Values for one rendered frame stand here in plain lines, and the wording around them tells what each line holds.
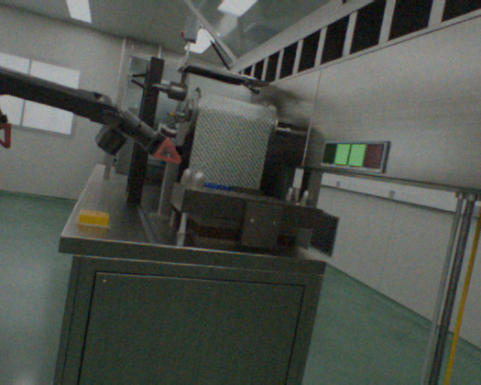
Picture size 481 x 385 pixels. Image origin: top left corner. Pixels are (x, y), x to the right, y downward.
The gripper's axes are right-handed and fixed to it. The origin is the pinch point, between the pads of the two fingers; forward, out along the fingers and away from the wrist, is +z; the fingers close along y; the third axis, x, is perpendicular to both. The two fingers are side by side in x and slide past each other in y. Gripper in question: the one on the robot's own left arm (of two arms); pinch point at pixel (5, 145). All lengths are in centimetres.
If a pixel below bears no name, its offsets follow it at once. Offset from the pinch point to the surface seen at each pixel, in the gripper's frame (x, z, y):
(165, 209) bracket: -31, 30, -34
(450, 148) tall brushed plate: -55, 11, -110
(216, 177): -46, 22, -45
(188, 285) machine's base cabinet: -18, 36, -66
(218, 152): -49, 16, -45
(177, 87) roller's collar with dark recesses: -57, -4, -14
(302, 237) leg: -75, 59, -46
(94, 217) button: -8, 18, -47
